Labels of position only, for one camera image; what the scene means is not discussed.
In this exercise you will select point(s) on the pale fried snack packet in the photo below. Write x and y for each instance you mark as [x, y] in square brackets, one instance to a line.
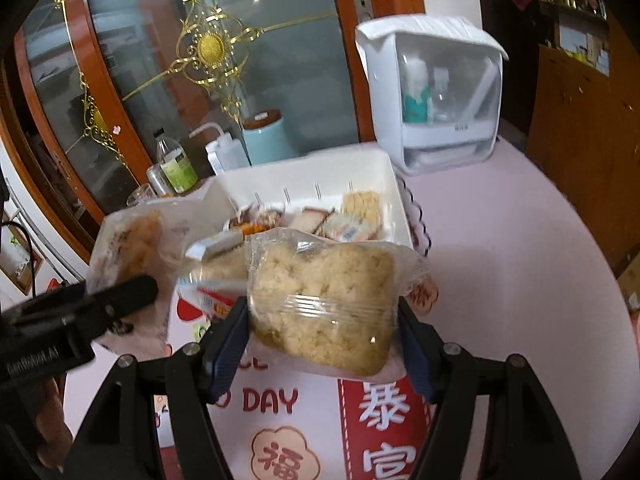
[130, 240]

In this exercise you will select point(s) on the orange snack packet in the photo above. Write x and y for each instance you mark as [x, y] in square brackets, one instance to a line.
[252, 220]

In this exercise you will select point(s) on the pale noodle cake packet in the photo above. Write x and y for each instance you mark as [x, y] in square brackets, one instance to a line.
[362, 205]

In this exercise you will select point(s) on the wooden shelf cabinet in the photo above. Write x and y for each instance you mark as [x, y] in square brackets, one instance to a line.
[575, 135]

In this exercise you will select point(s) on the small metal can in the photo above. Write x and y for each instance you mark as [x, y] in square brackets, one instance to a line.
[159, 180]

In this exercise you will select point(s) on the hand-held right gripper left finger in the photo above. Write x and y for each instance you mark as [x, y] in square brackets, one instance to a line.
[227, 355]

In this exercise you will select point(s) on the orange-framed glass door gold ornament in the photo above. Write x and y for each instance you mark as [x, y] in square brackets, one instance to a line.
[290, 35]

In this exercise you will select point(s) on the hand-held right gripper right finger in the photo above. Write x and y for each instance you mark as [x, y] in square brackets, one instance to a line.
[415, 360]

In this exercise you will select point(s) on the teal ceramic jar brown lid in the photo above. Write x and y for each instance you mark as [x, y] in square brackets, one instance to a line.
[270, 142]

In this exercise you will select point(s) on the snack packets on table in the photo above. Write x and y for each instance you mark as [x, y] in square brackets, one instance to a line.
[215, 300]

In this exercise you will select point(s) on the clear glass jar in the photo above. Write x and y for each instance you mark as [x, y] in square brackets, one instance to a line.
[140, 195]

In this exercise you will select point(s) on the white squeeze bottle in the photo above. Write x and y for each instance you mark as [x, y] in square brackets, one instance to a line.
[227, 157]

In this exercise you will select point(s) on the white snack packet blue print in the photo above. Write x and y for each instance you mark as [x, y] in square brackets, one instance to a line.
[350, 227]

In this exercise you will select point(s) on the glass bottle green label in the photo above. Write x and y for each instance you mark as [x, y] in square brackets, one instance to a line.
[180, 170]

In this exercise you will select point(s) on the white plastic bin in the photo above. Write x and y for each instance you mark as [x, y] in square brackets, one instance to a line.
[310, 170]

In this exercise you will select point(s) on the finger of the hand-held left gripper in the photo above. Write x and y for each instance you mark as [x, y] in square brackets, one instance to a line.
[125, 297]

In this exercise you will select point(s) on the pale crumbly cake clear wrapper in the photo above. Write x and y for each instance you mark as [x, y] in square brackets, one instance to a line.
[325, 300]

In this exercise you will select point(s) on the white storage box clear front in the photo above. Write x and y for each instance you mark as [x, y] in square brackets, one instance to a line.
[390, 85]

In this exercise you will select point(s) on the cardboard box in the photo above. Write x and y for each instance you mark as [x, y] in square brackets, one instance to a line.
[631, 285]

